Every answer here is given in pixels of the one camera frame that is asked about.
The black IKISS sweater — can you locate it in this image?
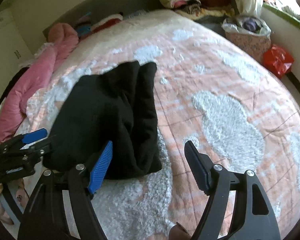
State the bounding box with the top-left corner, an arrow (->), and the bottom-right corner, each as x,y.
43,61 -> 162,180

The floral basket with clothes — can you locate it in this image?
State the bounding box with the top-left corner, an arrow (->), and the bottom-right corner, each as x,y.
222,15 -> 271,63

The person's hand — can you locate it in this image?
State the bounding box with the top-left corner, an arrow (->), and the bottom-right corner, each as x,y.
168,223 -> 191,240

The pink white patterned bedspread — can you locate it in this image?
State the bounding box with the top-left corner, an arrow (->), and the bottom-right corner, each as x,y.
18,10 -> 300,239

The pink quilt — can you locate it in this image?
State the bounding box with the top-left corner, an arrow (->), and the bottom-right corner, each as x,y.
0,23 -> 79,143

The striped colourful pillow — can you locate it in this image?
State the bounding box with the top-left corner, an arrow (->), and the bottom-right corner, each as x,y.
74,12 -> 91,38

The red plastic bag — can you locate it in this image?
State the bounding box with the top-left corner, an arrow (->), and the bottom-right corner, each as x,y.
262,44 -> 294,80

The red white pillow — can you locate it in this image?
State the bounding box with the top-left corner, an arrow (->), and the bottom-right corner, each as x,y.
90,14 -> 123,32

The grey upholstered headboard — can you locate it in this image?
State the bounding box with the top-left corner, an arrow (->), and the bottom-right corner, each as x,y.
43,0 -> 161,37

